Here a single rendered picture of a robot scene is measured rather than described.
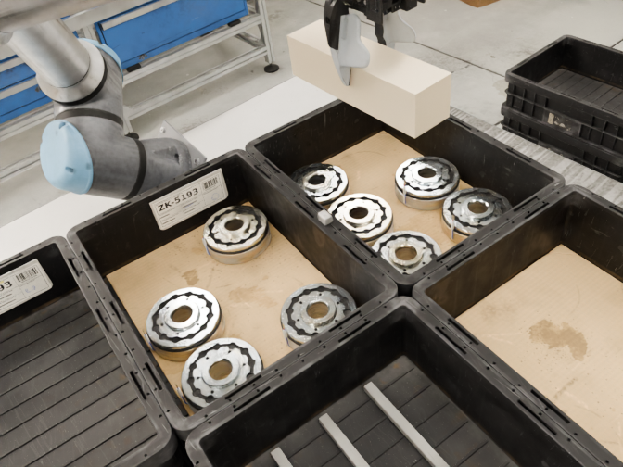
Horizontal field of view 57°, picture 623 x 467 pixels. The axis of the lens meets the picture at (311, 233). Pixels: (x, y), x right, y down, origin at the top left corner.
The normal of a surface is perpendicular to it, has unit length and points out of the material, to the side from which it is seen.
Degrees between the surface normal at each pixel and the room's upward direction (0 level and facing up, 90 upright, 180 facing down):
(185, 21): 90
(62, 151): 55
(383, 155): 0
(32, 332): 0
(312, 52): 90
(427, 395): 0
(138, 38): 90
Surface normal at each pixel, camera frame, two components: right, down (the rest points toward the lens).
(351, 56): -0.77, 0.33
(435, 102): 0.63, 0.48
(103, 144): 0.69, -0.25
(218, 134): -0.11, -0.71
